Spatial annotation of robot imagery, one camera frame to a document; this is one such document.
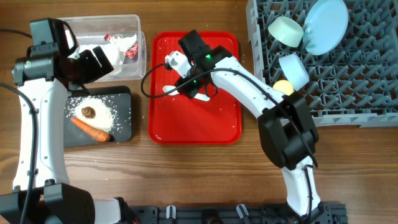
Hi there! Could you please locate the white plastic spoon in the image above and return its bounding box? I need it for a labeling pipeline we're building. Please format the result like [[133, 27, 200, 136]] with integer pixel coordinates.
[[162, 85, 210, 101]]

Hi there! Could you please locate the white napkin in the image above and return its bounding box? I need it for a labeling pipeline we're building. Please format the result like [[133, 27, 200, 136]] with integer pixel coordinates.
[[78, 34, 139, 72]]

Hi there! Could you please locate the red snack wrapper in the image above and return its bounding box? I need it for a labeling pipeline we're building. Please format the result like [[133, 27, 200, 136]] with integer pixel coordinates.
[[104, 34, 139, 58]]

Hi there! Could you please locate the brown food ball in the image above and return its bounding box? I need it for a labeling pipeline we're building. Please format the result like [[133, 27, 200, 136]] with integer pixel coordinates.
[[81, 106, 96, 119]]

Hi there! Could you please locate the pile of white rice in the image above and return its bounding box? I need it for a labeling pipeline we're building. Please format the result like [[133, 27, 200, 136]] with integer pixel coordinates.
[[65, 96, 116, 132]]

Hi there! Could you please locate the orange carrot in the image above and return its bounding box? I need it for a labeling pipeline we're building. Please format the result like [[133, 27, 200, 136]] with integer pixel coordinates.
[[71, 117, 111, 142]]

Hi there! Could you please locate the yellow plastic cup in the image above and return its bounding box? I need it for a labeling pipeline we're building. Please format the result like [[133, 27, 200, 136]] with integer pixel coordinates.
[[273, 80, 295, 95]]

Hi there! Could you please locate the small light blue bowl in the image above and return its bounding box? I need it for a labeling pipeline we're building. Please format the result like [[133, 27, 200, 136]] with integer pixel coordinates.
[[278, 54, 310, 91]]

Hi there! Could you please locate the green rice bowl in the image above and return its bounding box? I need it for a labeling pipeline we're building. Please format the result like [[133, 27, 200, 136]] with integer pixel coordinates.
[[267, 16, 303, 47]]

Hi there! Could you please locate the light blue plate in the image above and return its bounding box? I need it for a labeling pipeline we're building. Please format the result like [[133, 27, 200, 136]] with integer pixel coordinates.
[[303, 0, 349, 55]]

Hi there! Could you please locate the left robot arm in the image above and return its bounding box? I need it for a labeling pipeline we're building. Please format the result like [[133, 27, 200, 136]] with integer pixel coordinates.
[[1, 18, 135, 223]]

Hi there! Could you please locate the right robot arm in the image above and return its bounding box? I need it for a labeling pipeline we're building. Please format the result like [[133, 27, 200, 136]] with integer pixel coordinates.
[[161, 30, 321, 223]]

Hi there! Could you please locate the grey dishwasher rack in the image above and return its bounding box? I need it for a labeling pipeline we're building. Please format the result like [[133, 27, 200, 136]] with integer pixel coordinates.
[[246, 0, 397, 128]]

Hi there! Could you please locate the clear plastic bin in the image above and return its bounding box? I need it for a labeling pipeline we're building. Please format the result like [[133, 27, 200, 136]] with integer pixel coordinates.
[[63, 14, 146, 82]]

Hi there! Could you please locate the black tray bin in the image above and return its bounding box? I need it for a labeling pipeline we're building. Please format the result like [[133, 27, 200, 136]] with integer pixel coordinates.
[[63, 86, 132, 147]]

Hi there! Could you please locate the red plastic tray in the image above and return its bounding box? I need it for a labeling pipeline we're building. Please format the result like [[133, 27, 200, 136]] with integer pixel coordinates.
[[148, 31, 242, 145]]

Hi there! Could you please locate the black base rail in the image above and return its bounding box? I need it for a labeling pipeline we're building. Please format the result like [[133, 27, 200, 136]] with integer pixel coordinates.
[[130, 202, 348, 224]]

